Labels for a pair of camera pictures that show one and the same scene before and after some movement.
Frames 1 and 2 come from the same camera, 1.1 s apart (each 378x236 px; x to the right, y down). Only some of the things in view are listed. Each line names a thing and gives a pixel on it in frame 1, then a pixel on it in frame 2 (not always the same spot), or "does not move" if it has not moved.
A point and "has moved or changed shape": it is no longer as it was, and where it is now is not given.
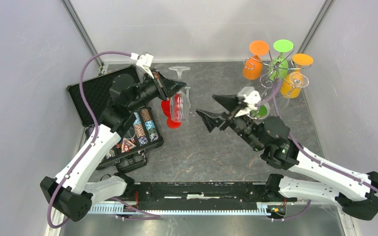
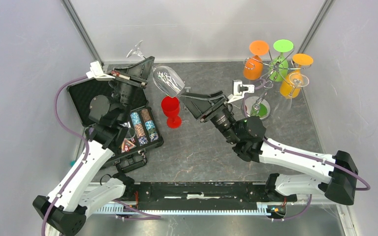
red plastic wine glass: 171,108 does not move
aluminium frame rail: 100,61 does not move
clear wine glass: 179,104 has moved or changed shape
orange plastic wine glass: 253,66 does not move
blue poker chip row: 153,134 does not move
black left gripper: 168,86 to 138,73
